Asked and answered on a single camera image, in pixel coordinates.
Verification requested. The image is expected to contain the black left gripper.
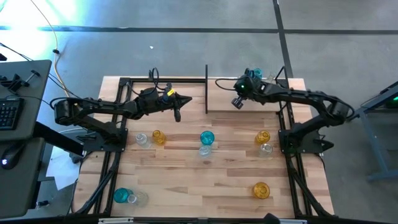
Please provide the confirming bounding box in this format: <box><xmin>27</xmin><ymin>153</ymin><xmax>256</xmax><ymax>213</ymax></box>
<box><xmin>155</xmin><ymin>90</ymin><xmax>193</xmax><ymax>111</ymax></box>

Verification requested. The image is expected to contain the yellow textured glass vase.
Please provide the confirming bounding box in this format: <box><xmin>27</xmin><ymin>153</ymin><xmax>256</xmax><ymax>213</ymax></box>
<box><xmin>151</xmin><ymin>129</ymin><xmax>167</xmax><ymax>146</ymax></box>

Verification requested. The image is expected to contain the clear ribbed glass bottle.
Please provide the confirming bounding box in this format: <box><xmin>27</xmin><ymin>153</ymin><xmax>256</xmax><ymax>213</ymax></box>
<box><xmin>135</xmin><ymin>133</ymin><xmax>152</xmax><ymax>149</ymax></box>

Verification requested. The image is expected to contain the black shelf side panel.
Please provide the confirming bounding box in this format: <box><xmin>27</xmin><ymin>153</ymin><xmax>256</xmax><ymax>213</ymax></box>
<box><xmin>205</xmin><ymin>64</ymin><xmax>209</xmax><ymax>114</ymax></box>

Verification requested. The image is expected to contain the teal ribbed glass vase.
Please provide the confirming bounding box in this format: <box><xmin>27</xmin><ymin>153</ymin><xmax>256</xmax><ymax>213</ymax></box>
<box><xmin>200</xmin><ymin>130</ymin><xmax>216</xmax><ymax>146</ymax></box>

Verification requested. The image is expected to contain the yellow ribbed glass vase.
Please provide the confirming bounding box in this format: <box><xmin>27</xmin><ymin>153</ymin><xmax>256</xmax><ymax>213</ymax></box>
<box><xmin>254</xmin><ymin>129</ymin><xmax>271</xmax><ymax>146</ymax></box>

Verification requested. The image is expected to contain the pale blue ribbed square vase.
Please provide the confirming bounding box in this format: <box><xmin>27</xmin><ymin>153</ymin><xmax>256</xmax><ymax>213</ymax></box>
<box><xmin>198</xmin><ymin>144</ymin><xmax>213</xmax><ymax>159</ymax></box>

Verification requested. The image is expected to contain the clear ribbed glass vase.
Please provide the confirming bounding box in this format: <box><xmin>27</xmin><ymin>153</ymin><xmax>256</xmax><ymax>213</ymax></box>
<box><xmin>258</xmin><ymin>142</ymin><xmax>274</xmax><ymax>158</ymax></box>

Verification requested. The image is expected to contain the black rounded object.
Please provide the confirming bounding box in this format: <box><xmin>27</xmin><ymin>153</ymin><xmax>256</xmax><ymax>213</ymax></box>
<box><xmin>263</xmin><ymin>213</ymin><xmax>280</xmax><ymax>224</ymax></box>

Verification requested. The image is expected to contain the white paper sheet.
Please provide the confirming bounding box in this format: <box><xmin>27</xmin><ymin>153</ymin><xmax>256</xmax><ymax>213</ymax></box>
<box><xmin>45</xmin><ymin>145</ymin><xmax>82</xmax><ymax>191</ymax></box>

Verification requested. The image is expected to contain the black device green light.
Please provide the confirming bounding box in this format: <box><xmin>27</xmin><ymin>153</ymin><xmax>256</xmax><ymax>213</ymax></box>
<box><xmin>384</xmin><ymin>93</ymin><xmax>398</xmax><ymax>110</ymax></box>

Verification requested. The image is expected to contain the dark grey desk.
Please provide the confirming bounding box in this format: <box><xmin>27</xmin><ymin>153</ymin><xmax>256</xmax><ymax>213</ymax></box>
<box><xmin>0</xmin><ymin>59</ymin><xmax>85</xmax><ymax>218</ymax></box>

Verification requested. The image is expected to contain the black desk clamp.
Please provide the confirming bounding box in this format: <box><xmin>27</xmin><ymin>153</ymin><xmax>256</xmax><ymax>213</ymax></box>
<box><xmin>0</xmin><ymin>70</ymin><xmax>41</xmax><ymax>93</ymax></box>

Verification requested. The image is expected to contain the black keyboard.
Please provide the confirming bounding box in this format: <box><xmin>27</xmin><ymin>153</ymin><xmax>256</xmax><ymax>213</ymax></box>
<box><xmin>0</xmin><ymin>98</ymin><xmax>25</xmax><ymax>131</ymax></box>

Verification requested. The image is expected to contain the black computer mouse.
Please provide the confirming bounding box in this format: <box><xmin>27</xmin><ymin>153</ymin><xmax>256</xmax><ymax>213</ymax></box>
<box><xmin>0</xmin><ymin>143</ymin><xmax>25</xmax><ymax>170</ymax></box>

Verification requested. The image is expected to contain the black aluminium table frame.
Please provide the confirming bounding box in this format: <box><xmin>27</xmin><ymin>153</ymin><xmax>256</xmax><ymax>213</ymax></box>
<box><xmin>73</xmin><ymin>76</ymin><xmax>333</xmax><ymax>224</ymax></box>

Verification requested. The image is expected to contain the black right camera cable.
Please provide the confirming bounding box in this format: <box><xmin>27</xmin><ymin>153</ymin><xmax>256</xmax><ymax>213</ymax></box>
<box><xmin>214</xmin><ymin>77</ymin><xmax>242</xmax><ymax>93</ymax></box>

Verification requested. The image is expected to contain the black camera cable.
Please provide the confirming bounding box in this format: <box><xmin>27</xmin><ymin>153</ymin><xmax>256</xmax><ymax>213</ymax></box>
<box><xmin>148</xmin><ymin>67</ymin><xmax>160</xmax><ymax>93</ymax></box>
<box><xmin>214</xmin><ymin>77</ymin><xmax>242</xmax><ymax>93</ymax></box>

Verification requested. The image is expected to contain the black left camera cable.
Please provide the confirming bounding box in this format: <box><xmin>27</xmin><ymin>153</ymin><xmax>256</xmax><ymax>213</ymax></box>
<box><xmin>148</xmin><ymin>67</ymin><xmax>160</xmax><ymax>93</ymax></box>

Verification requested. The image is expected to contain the black floor cable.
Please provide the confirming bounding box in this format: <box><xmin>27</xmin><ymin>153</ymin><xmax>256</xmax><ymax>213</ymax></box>
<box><xmin>46</xmin><ymin>73</ymin><xmax>73</xmax><ymax>100</ymax></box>
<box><xmin>0</xmin><ymin>42</ymin><xmax>32</xmax><ymax>62</ymax></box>

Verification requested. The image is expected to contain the yellow cable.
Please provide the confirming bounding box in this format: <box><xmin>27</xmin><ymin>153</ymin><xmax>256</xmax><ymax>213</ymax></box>
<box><xmin>30</xmin><ymin>0</ymin><xmax>67</xmax><ymax>90</ymax></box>

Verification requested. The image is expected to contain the blue-grey table frame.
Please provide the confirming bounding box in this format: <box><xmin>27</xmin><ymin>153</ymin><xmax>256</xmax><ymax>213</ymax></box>
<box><xmin>353</xmin><ymin>81</ymin><xmax>398</xmax><ymax>183</ymax></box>

